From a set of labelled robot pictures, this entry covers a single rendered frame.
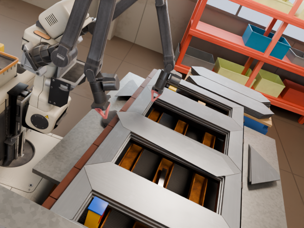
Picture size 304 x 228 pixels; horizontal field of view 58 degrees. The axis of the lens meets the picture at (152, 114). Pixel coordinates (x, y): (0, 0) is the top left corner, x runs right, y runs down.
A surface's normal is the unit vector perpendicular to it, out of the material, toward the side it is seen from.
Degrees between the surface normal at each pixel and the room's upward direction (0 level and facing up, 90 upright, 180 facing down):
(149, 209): 0
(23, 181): 0
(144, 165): 0
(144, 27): 90
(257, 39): 90
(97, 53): 84
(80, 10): 91
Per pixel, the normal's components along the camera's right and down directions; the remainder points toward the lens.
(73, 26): -0.11, 0.57
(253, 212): 0.31, -0.77
